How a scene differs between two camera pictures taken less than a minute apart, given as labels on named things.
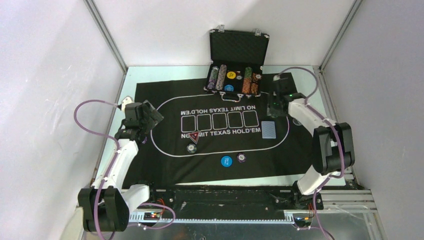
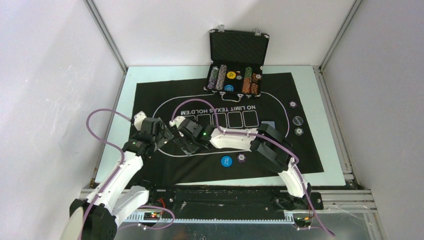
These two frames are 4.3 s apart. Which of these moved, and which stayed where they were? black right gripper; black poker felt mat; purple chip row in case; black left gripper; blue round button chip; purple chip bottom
Moved: black left gripper; black right gripper
Stayed: black poker felt mat; purple chip bottom; blue round button chip; purple chip row in case
